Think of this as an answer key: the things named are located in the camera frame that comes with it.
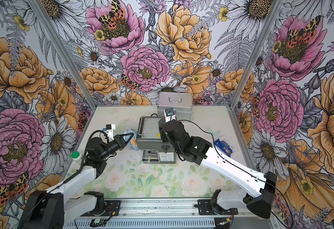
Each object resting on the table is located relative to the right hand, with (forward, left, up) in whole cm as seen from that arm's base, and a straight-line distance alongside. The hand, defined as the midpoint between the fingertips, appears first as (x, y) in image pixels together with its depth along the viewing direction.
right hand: (166, 128), depth 70 cm
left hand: (+2, +18, -11) cm, 21 cm away
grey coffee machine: (-3, +9, -5) cm, 11 cm away
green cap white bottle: (-3, +53, -20) cm, 56 cm away
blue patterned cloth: (-1, +19, -11) cm, 21 cm away
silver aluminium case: (+35, -10, -16) cm, 39 cm away
